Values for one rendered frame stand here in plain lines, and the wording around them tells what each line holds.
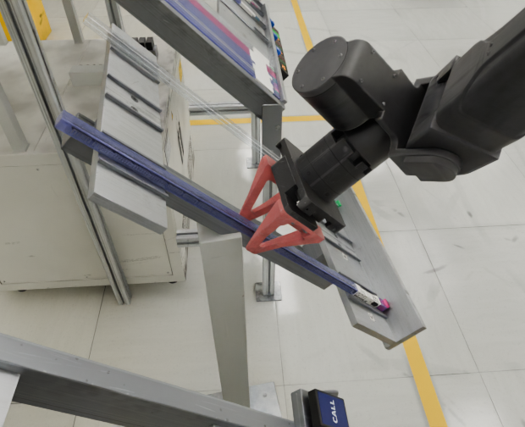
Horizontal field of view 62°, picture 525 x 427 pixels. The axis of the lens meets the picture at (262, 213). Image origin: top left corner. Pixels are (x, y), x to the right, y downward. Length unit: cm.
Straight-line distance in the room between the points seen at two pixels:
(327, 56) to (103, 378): 32
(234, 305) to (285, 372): 71
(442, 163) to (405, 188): 168
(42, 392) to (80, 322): 122
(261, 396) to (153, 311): 47
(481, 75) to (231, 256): 43
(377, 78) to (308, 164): 11
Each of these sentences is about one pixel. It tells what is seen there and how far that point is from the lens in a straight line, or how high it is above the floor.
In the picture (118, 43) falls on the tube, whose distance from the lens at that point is 59.
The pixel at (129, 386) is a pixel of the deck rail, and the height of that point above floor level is 92.
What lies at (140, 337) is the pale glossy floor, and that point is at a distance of 153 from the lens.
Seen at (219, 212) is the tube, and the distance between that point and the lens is 45.
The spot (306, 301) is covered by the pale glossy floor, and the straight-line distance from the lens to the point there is 156.
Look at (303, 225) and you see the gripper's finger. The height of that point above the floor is 97.
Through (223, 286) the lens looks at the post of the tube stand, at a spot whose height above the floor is 72.
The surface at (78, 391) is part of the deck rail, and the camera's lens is 40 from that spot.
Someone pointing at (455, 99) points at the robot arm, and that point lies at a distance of 34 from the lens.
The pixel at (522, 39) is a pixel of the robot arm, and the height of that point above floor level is 118.
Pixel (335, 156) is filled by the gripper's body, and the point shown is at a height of 103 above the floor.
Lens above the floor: 128
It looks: 44 degrees down
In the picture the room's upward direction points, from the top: straight up
